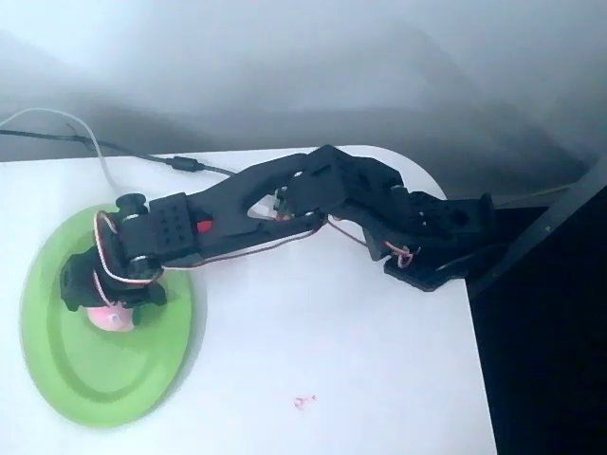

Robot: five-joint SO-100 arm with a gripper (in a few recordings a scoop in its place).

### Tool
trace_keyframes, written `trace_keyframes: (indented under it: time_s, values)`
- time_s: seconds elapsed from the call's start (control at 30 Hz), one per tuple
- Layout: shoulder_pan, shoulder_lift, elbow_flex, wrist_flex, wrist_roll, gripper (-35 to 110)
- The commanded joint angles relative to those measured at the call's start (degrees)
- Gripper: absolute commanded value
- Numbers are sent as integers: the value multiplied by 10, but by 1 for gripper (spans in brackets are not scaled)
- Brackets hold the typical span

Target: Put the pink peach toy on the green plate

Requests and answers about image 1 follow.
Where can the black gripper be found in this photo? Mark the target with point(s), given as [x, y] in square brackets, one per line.
[82, 293]

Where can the pink plush peach toy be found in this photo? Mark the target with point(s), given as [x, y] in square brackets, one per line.
[110, 320]

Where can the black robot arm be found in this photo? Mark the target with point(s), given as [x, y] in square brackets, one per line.
[265, 199]

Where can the green oval plastic plate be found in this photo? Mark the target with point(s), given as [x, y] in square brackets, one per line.
[90, 360]

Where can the red plush ball toy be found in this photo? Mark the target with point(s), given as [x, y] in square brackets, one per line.
[205, 225]

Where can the green controller circuit board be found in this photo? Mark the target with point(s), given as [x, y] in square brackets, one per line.
[281, 204]

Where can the small red crumbs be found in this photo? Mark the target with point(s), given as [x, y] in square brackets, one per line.
[303, 403]

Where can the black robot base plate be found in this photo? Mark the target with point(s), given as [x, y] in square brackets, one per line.
[422, 275]

